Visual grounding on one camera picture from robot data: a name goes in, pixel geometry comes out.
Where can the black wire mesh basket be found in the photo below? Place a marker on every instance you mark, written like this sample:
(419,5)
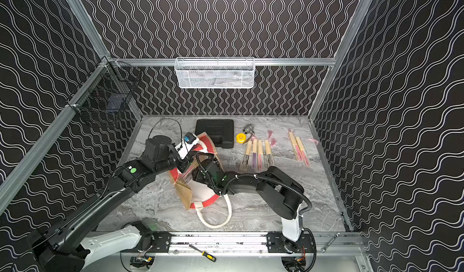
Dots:
(109,101)

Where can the red jute tote bag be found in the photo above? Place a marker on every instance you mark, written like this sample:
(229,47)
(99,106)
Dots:
(196,196)

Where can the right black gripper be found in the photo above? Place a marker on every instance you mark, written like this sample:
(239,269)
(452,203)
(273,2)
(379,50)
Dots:
(199,168)

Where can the bamboo fan purple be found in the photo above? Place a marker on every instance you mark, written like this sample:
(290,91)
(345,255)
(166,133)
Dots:
(254,164)

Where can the black plastic tool case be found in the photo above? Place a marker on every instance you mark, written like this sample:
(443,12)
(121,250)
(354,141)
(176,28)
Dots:
(221,131)

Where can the bamboo fan pink white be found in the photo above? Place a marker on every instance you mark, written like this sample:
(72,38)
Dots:
(294,145)

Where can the yellow black handled screwdriver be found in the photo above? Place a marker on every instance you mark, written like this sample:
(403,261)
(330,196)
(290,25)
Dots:
(203,253)

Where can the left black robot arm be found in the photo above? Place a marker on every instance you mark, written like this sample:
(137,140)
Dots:
(67,246)

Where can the white wire mesh basket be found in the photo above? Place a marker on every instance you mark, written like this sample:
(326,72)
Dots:
(215,72)

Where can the bamboo fan grey floral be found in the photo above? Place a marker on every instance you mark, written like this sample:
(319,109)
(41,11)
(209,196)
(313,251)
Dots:
(270,142)

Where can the yellow thread seal tape spool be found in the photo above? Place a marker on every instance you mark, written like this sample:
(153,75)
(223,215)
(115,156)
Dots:
(241,138)

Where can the bamboo fan floral white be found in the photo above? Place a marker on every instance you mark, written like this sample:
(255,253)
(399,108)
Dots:
(245,159)

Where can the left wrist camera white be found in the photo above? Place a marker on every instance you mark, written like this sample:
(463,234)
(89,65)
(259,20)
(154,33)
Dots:
(188,142)

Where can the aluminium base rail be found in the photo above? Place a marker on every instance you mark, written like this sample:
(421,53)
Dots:
(266,244)

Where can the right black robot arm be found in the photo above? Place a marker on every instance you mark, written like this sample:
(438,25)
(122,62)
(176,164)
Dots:
(285,196)

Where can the steel ball valve brown handle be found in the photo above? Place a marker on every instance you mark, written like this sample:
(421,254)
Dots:
(248,130)

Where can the bamboo fan pink stripe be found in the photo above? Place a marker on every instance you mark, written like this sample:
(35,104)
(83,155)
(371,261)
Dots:
(303,154)

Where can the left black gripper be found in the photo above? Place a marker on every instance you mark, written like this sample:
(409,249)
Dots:
(183,162)

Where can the aluminium frame corner post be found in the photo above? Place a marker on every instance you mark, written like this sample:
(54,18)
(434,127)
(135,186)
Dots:
(348,38)

